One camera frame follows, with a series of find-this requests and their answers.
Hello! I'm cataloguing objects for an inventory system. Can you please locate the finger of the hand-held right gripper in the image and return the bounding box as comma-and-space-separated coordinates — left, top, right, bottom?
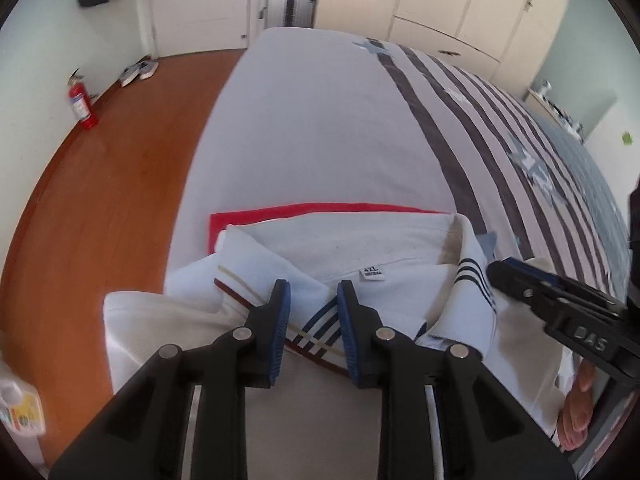
502, 257, 627, 312
486, 260, 582, 332

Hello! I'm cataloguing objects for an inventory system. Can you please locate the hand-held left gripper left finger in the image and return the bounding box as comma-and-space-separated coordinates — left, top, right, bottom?
48, 279, 292, 480

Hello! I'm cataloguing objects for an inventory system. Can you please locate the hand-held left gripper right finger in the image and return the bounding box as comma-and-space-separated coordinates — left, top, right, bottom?
336, 280, 573, 480

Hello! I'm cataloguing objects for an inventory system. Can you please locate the white polo shirt striped collar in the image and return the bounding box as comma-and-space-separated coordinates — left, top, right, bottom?
102, 212, 583, 480

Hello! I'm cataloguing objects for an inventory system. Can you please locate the person's right hand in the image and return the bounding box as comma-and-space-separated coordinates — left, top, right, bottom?
556, 359, 601, 453

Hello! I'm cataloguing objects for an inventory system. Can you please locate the folded red cloth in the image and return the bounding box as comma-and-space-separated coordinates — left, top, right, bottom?
209, 202, 448, 256

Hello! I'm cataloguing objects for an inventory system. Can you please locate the white nightstand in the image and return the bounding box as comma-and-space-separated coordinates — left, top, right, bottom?
522, 87, 586, 141

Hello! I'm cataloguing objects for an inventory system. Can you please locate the white headboard with green apples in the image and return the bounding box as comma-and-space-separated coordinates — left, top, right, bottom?
582, 89, 640, 196

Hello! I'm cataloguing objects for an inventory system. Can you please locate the bed with striped star bedding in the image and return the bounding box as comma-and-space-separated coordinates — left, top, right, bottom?
165, 27, 633, 311

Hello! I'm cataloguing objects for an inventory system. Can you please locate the white bottle yellow label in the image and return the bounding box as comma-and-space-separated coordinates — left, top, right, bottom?
0, 360, 47, 441

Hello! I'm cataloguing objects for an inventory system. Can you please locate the red fire extinguisher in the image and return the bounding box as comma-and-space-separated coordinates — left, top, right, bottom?
67, 69, 99, 131

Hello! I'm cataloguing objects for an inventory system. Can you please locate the white room door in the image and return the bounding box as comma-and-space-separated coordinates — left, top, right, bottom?
145, 0, 256, 58

